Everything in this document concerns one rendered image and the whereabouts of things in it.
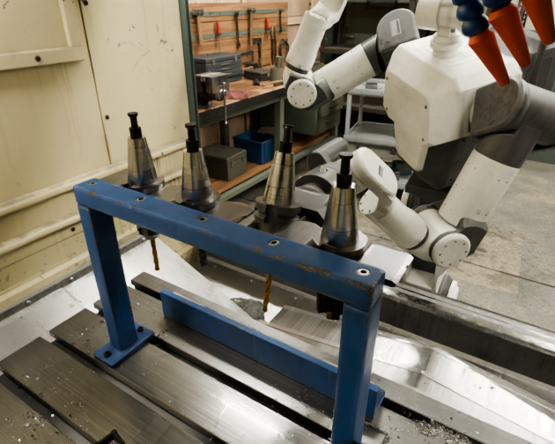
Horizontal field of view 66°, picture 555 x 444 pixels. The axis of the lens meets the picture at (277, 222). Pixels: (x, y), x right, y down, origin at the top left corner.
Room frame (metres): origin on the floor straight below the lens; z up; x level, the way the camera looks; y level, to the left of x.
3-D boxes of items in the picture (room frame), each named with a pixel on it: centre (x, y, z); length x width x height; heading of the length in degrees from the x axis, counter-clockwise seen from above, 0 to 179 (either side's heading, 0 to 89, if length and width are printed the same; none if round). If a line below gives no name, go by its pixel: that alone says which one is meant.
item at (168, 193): (0.58, 0.16, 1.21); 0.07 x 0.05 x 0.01; 148
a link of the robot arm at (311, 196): (0.60, -0.05, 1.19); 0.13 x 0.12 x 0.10; 58
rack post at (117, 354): (0.59, 0.28, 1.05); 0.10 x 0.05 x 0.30; 148
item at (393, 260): (0.40, -0.12, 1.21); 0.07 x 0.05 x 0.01; 148
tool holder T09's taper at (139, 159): (0.61, 0.21, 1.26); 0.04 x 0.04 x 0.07
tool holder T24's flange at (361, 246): (0.43, -0.07, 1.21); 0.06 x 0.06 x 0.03
